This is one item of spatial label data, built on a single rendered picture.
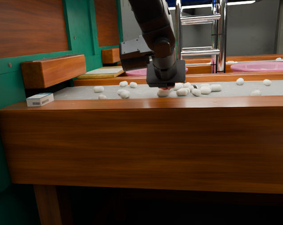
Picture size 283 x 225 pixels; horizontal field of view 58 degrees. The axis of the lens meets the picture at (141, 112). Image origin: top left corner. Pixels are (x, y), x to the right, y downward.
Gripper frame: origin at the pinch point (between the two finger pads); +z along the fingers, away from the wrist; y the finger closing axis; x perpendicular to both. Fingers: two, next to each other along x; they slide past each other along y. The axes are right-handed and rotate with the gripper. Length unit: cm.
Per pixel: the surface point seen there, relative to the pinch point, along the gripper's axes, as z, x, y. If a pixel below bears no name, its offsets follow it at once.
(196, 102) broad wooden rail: -17.0, 12.6, -7.2
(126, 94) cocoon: -4.7, 4.4, 11.1
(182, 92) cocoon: -2.9, 3.4, -4.3
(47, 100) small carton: -16.6, 11.3, 27.3
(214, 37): 28, -38, -18
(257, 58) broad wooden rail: 67, -52, -46
